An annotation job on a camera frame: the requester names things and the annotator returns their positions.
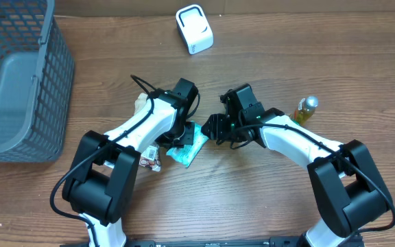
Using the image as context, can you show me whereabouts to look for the mint green wipes pack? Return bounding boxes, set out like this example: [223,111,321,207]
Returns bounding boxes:
[166,122,208,168]

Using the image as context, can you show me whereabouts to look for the brown white snack bag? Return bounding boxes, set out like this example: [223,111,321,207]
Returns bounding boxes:
[134,93,161,172]

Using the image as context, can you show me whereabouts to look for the yellow dish soap bottle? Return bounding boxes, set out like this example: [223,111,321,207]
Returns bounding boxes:
[289,95,319,126]

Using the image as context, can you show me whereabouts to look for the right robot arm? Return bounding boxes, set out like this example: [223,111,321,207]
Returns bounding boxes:
[202,84,395,246]

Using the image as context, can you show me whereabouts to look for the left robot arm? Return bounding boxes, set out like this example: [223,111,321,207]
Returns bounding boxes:
[56,78,200,246]

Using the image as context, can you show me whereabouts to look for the white barcode scanner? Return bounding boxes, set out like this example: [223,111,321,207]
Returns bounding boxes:
[176,4,214,55]

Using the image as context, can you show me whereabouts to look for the grey plastic shopping basket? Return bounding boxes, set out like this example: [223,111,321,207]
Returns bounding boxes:
[0,0,75,163]

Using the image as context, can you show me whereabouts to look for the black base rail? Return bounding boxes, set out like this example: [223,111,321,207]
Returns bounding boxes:
[60,235,366,247]

